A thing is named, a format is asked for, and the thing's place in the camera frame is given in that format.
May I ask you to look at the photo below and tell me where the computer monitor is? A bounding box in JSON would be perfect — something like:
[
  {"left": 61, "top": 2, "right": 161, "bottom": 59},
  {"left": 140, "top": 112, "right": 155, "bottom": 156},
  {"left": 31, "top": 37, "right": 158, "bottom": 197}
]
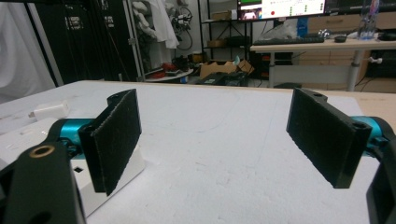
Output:
[{"left": 236, "top": 0, "right": 327, "bottom": 22}]

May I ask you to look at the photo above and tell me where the clear plastic bottle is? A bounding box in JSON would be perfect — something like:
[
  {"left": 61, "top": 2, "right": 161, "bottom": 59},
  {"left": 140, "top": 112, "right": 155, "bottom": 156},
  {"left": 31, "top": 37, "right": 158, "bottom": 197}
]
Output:
[{"left": 357, "top": 0, "right": 381, "bottom": 40}]

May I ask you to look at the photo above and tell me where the round white table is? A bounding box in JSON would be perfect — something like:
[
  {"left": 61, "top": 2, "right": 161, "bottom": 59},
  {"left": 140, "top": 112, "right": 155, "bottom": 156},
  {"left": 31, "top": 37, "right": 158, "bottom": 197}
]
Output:
[{"left": 145, "top": 67, "right": 194, "bottom": 83}]

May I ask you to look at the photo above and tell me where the black curtain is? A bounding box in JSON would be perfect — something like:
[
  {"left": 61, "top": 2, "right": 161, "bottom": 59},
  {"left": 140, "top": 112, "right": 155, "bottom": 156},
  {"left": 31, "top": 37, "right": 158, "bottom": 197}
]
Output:
[{"left": 27, "top": 0, "right": 138, "bottom": 86}]

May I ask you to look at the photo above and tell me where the white foam mat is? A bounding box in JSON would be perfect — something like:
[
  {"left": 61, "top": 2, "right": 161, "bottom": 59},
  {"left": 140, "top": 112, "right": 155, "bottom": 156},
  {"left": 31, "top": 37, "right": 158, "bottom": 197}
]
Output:
[{"left": 0, "top": 79, "right": 381, "bottom": 224}]

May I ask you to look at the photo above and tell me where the white charger plug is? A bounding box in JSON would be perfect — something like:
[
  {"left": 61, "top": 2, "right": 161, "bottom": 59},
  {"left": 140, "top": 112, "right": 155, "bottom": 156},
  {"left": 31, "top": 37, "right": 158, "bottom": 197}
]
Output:
[{"left": 28, "top": 100, "right": 71, "bottom": 122}]

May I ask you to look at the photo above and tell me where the black keyboard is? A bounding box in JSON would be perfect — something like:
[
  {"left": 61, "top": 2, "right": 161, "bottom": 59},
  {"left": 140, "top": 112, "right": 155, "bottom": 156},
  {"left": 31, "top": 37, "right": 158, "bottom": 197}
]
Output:
[{"left": 253, "top": 36, "right": 325, "bottom": 47}]

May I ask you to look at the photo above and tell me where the black shelf rack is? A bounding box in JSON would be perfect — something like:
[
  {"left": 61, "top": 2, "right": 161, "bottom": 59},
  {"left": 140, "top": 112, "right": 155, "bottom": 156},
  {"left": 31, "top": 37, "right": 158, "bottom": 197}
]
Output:
[{"left": 198, "top": 0, "right": 254, "bottom": 63}]

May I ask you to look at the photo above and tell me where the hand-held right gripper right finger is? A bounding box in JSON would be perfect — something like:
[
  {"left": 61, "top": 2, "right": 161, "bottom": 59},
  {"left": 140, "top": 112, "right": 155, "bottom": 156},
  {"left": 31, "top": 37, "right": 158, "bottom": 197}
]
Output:
[{"left": 285, "top": 87, "right": 374, "bottom": 189}]

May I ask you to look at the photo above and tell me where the wooden desk with white legs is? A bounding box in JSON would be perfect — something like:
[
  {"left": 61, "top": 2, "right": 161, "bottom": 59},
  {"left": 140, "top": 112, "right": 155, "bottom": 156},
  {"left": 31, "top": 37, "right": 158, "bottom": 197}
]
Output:
[{"left": 249, "top": 38, "right": 396, "bottom": 92}]

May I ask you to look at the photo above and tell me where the silver metal stand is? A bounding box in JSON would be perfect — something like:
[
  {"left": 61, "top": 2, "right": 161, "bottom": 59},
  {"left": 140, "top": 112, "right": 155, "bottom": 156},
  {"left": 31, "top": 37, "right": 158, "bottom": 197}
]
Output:
[{"left": 123, "top": 0, "right": 147, "bottom": 82}]

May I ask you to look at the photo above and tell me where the black computer tower green sticker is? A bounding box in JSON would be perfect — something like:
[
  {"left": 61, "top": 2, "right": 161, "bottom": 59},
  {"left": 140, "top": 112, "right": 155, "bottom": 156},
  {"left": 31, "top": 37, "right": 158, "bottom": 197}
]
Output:
[{"left": 198, "top": 72, "right": 231, "bottom": 86}]

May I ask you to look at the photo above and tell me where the open cardboard box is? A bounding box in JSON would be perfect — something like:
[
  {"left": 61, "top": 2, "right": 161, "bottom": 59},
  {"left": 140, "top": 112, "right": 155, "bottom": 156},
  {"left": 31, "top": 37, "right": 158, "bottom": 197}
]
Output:
[{"left": 199, "top": 60, "right": 255, "bottom": 79}]

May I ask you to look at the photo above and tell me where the hanging white garment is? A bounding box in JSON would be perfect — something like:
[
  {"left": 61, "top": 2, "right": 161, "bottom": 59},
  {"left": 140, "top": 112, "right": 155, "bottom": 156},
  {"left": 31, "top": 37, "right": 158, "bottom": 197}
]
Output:
[{"left": 133, "top": 0, "right": 180, "bottom": 49}]

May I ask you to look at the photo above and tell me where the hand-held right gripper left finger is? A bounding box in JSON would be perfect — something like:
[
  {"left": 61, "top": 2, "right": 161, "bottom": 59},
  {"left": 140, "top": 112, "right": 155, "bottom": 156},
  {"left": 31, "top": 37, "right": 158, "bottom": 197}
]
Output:
[{"left": 78, "top": 88, "right": 143, "bottom": 197}]

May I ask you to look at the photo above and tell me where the white curtain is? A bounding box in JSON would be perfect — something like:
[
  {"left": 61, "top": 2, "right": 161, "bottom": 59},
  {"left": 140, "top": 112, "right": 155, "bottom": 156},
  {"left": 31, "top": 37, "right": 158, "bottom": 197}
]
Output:
[{"left": 0, "top": 0, "right": 58, "bottom": 105}]

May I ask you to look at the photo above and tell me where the clear plastic bag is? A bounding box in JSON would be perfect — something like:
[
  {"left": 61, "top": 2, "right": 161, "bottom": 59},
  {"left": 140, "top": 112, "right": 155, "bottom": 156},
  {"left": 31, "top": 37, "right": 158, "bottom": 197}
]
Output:
[{"left": 263, "top": 21, "right": 301, "bottom": 42}]

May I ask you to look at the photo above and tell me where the white power strip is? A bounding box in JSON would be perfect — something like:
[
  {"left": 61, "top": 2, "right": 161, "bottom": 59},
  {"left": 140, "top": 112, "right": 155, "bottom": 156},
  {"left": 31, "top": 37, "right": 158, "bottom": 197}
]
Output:
[{"left": 0, "top": 116, "right": 147, "bottom": 218}]

